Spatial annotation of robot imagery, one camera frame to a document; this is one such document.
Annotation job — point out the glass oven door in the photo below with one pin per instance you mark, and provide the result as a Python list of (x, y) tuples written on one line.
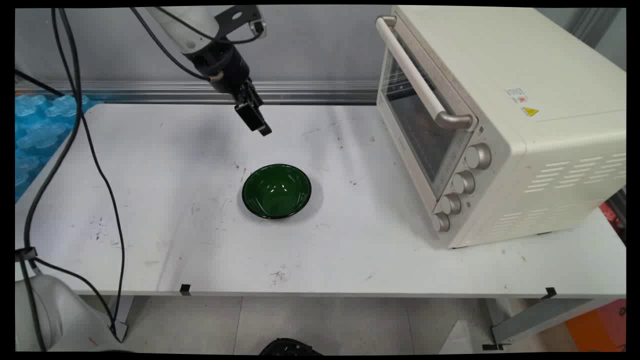
[(415, 122)]

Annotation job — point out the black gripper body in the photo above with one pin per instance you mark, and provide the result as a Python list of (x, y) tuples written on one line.
[(222, 65)]

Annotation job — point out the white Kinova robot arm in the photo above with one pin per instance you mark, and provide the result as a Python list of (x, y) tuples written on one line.
[(55, 310)]

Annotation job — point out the white table leg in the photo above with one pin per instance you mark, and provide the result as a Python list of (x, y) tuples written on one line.
[(122, 312)]

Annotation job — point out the blue bubble wrap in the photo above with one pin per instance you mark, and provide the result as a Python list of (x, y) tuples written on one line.
[(37, 130)]

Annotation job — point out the black round object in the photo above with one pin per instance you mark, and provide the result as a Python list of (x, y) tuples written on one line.
[(290, 347)]

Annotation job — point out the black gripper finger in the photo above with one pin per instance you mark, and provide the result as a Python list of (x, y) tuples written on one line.
[(256, 120), (251, 92)]

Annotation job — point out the cream toaster oven body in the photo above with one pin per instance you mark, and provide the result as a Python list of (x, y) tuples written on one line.
[(540, 125)]

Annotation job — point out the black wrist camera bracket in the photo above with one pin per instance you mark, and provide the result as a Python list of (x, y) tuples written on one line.
[(240, 17)]

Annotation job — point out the orange box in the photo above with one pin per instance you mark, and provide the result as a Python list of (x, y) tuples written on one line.
[(597, 327)]

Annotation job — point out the red patterned object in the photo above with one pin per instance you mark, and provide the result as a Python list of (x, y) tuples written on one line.
[(612, 215)]

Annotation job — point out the green glossy bowl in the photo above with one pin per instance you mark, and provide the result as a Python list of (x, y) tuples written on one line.
[(276, 192)]

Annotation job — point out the grey metal table leg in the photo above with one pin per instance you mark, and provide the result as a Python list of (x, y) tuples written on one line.
[(540, 320)]

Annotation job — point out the aluminium rail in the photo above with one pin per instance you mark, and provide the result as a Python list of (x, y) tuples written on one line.
[(150, 92)]

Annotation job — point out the silver oven knob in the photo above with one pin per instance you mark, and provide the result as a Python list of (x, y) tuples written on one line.
[(479, 156), (464, 182), (451, 204), (441, 222)]

